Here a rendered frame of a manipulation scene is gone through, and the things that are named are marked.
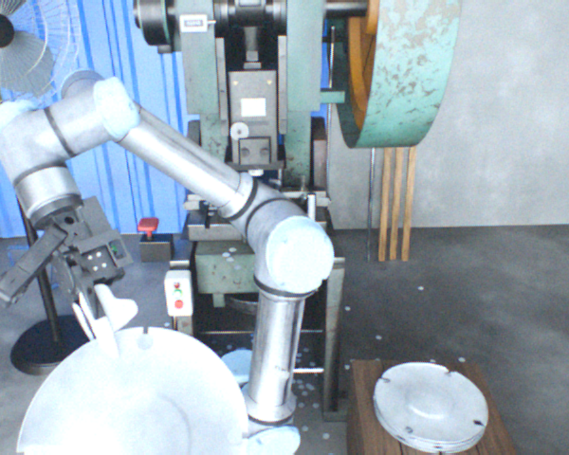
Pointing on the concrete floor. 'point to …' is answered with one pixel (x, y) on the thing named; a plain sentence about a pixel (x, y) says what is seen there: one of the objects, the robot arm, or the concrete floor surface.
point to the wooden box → (361, 392)
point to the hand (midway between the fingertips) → (105, 352)
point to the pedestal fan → (39, 65)
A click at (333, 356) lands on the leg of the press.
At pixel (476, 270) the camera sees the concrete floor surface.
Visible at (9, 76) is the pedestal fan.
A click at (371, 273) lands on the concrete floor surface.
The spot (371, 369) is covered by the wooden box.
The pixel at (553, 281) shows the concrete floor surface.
